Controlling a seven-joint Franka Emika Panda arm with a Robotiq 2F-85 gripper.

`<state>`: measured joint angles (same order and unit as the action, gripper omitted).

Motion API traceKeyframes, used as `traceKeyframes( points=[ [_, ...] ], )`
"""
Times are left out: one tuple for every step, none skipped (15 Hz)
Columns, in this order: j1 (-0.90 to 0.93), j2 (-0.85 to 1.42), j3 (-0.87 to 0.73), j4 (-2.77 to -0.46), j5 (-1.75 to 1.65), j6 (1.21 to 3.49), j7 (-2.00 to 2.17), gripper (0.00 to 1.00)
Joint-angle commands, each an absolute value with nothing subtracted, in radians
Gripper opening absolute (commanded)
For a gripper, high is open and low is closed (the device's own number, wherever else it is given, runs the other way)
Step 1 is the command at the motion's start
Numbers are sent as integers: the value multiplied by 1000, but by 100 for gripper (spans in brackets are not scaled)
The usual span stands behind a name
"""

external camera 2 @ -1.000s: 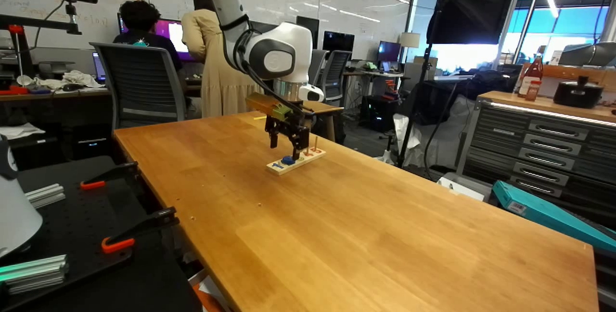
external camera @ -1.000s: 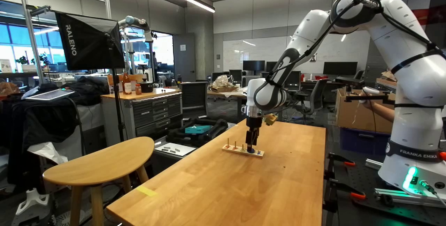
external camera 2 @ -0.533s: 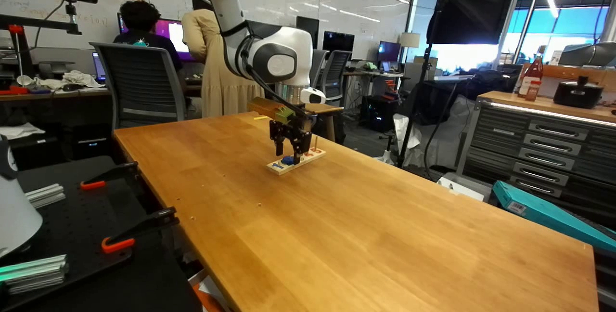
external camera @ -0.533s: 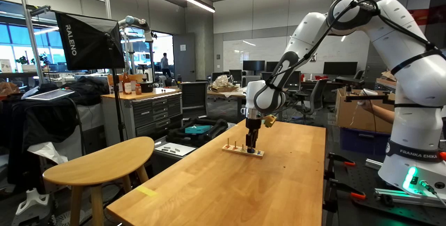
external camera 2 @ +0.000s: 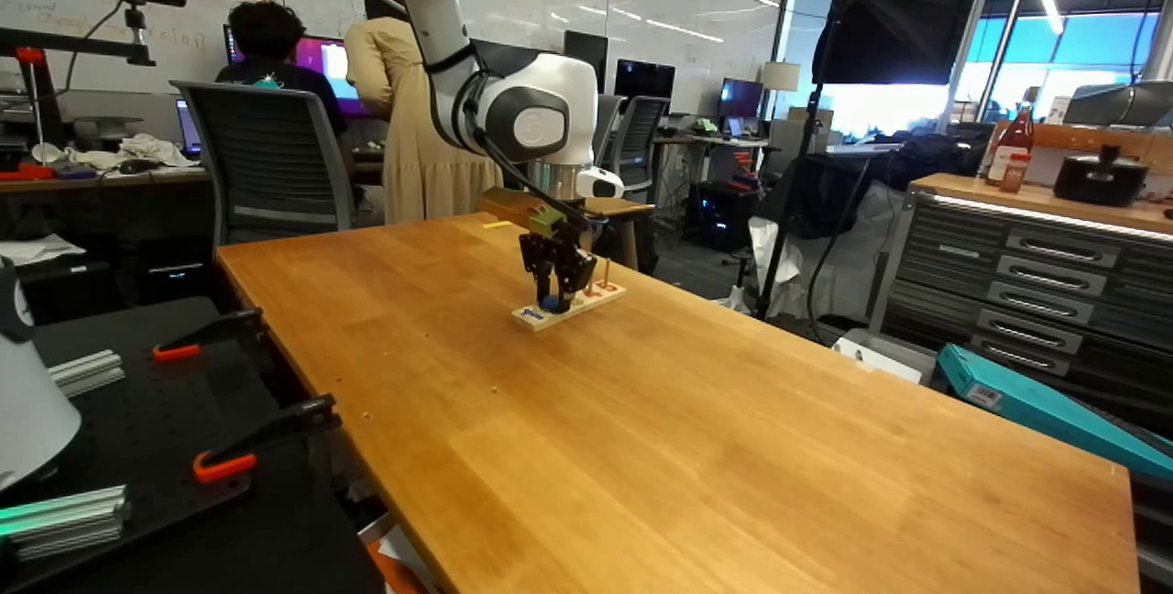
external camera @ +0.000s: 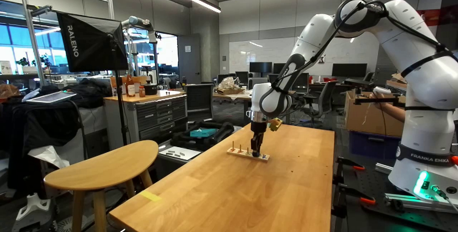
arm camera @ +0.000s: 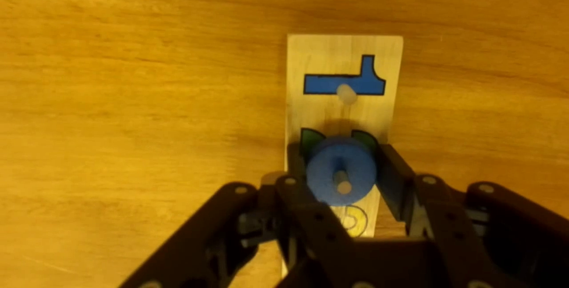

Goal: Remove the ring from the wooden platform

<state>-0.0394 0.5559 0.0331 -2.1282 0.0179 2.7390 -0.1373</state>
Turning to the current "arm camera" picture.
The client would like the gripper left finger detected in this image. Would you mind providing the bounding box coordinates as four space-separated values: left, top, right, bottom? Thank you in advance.
119 142 356 288

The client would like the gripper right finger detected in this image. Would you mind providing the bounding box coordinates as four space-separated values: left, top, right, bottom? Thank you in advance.
376 143 569 288

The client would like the wooden peg board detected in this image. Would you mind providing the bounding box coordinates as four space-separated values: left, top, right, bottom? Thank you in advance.
281 35 404 279

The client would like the blue ring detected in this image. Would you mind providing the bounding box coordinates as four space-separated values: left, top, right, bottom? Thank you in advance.
306 136 378 207

